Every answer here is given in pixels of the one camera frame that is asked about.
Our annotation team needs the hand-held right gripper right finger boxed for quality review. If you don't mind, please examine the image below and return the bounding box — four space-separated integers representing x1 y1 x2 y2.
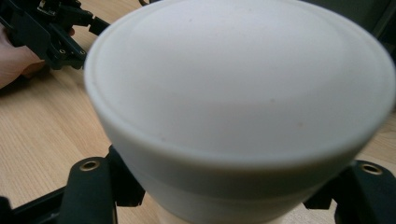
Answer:
303 160 357 211

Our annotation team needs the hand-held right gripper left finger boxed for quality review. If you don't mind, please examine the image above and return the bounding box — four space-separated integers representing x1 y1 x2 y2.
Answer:
106 145 147 208

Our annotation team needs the white cup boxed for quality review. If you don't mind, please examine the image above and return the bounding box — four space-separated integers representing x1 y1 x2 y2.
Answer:
83 0 396 224

